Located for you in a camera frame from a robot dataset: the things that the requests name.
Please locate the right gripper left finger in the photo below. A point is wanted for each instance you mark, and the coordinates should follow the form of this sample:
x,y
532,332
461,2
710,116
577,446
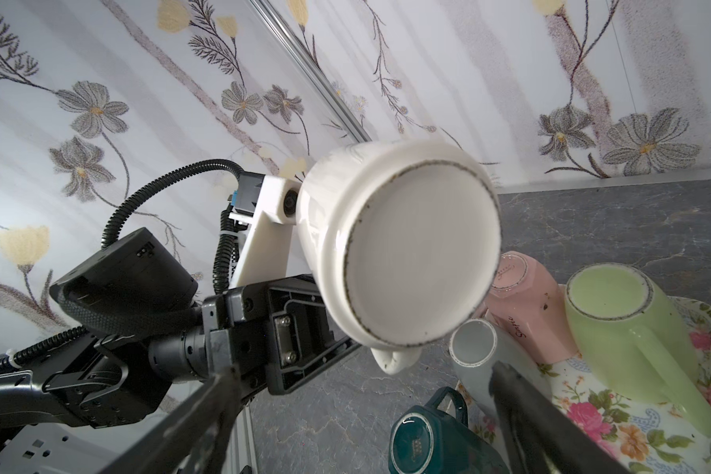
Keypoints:
x,y
198,431

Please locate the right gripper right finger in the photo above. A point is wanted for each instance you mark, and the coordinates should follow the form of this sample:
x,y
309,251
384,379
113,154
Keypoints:
x,y
537,435

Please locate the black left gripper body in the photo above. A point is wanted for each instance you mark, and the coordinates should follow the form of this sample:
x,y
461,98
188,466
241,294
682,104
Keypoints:
x,y
279,335

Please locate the white mug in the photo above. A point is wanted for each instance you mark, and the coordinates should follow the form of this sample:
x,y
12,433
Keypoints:
x,y
403,239

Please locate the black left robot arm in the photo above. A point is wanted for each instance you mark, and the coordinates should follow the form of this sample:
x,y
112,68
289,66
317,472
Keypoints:
x,y
150,380

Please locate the grey mug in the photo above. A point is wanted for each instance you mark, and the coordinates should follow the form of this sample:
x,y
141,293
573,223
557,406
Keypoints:
x,y
475,347

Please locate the dark green mug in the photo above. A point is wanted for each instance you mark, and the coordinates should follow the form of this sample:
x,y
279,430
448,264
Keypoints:
x,y
435,438

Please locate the light green mug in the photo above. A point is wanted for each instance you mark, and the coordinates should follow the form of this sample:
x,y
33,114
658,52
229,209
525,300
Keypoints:
x,y
634,340

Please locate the pink mug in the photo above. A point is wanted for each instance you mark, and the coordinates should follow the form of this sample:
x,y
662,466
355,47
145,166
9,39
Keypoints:
x,y
526,302

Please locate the floral serving tray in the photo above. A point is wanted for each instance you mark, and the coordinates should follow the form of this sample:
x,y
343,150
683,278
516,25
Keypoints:
x,y
645,438

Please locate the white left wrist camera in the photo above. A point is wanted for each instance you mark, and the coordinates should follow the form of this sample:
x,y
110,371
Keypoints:
x,y
267,204

